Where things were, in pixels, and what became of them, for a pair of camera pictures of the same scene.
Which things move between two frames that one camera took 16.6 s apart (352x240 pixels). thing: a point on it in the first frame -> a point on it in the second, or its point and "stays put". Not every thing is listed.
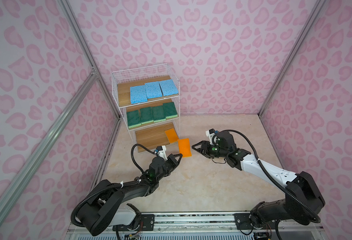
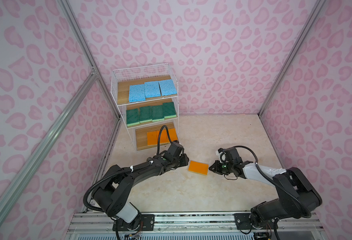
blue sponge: [168, 87] stays put
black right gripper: [205, 144] -> [216, 169]
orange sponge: [171, 135] stays put
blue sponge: [153, 89] stays put
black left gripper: [174, 163] -> [185, 159]
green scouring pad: [158, 113] stays put
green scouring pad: [170, 110] stays put
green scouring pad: [146, 115] stays put
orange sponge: [184, 147] -> [164, 137]
